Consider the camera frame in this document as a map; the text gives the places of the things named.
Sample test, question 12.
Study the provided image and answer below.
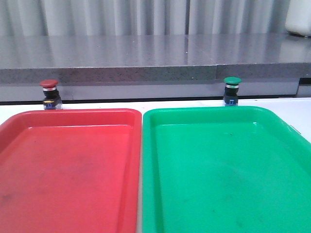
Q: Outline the green mushroom push button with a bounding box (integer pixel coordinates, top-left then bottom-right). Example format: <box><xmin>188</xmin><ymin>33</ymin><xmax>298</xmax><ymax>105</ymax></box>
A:
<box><xmin>223</xmin><ymin>77</ymin><xmax>242</xmax><ymax>106</ymax></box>

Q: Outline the red mushroom push button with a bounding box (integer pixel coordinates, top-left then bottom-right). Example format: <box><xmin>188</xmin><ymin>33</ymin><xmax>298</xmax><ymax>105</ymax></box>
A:
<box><xmin>39</xmin><ymin>79</ymin><xmax>63</xmax><ymax>110</ymax></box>

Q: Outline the grey stone counter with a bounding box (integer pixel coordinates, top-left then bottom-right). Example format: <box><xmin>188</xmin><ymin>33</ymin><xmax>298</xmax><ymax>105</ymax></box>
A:
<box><xmin>0</xmin><ymin>33</ymin><xmax>311</xmax><ymax>104</ymax></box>

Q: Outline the green plastic tray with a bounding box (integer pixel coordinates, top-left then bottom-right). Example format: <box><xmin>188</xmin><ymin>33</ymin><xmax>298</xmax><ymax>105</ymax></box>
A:
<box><xmin>142</xmin><ymin>106</ymin><xmax>311</xmax><ymax>233</ymax></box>

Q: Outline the red plastic tray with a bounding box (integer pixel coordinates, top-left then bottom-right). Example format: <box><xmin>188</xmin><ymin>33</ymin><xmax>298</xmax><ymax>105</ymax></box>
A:
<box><xmin>0</xmin><ymin>109</ymin><xmax>141</xmax><ymax>233</ymax></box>

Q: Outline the white appliance on counter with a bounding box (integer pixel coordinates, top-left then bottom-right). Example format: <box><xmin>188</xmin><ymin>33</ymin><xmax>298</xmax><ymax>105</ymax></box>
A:
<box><xmin>285</xmin><ymin>0</ymin><xmax>311</xmax><ymax>37</ymax></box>

